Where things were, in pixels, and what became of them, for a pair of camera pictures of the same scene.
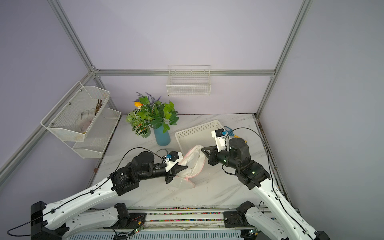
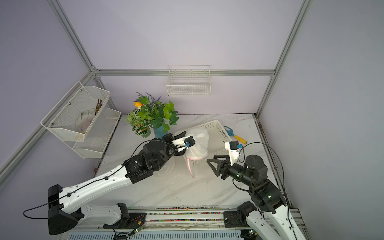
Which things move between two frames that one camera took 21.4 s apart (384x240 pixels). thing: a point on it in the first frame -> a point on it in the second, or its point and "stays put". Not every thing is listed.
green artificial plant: [150, 112] stays put
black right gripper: [213, 156] -> [225, 165]
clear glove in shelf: [84, 119] stays put
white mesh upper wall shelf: [70, 119] stays put
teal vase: [162, 138] stays put
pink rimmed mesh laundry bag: [195, 160] -> [199, 150]
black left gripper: [173, 171] -> [169, 138]
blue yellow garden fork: [231, 133] stays put
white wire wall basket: [188, 80] stays put
